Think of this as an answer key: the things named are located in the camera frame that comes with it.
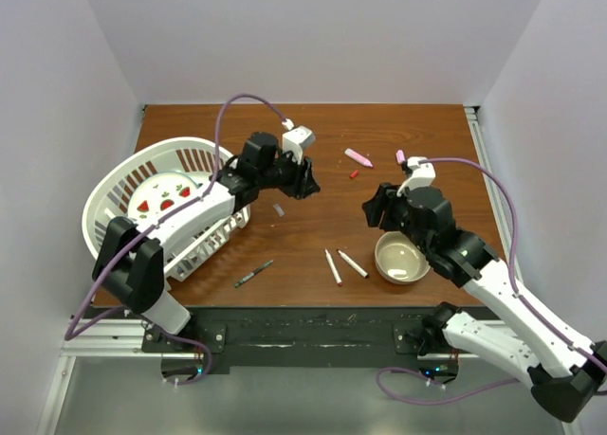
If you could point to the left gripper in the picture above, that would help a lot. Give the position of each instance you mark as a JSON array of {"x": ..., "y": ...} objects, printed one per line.
[{"x": 303, "y": 183}]

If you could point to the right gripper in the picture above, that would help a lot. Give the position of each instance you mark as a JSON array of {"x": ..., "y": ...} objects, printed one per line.
[{"x": 385, "y": 199}]

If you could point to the white marker black tip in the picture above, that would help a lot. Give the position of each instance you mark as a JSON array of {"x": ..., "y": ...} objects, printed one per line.
[{"x": 353, "y": 264}]

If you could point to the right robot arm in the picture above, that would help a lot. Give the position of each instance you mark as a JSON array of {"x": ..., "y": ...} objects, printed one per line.
[{"x": 562, "y": 368}]

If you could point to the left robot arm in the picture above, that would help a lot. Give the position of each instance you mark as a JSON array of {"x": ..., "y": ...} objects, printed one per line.
[{"x": 149, "y": 219}]

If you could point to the clear pen cap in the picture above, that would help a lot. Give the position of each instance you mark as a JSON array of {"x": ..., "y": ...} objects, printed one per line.
[{"x": 279, "y": 210}]

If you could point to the green pen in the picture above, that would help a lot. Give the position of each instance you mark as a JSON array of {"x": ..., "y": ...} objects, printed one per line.
[{"x": 253, "y": 273}]

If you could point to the beige bowl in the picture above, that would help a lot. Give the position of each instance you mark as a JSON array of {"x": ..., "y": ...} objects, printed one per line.
[{"x": 398, "y": 260}]

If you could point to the pink highlighter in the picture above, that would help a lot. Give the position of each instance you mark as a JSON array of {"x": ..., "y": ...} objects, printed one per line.
[{"x": 359, "y": 158}]

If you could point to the pink highlighter cap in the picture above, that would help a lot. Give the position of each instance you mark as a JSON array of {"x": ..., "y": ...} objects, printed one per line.
[{"x": 400, "y": 157}]

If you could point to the white marker red tip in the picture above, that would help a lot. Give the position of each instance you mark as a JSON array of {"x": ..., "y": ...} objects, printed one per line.
[{"x": 333, "y": 268}]

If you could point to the watermelon pattern plate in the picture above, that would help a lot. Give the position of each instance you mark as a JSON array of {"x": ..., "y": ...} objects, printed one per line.
[{"x": 158, "y": 193}]

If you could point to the white laundry basket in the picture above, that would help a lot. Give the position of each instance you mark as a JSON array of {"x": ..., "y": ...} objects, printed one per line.
[{"x": 189, "y": 155}]

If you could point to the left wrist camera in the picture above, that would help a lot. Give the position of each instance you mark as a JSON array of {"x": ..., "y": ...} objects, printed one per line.
[{"x": 296, "y": 141}]

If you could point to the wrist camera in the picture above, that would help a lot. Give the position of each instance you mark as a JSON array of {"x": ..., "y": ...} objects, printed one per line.
[
  {"x": 419, "y": 174},
  {"x": 296, "y": 141}
]

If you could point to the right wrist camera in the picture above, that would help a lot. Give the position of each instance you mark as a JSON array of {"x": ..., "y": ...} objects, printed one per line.
[{"x": 419, "y": 174}]

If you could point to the black mounting base plate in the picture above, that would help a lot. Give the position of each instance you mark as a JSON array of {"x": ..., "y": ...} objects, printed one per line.
[{"x": 316, "y": 337}]

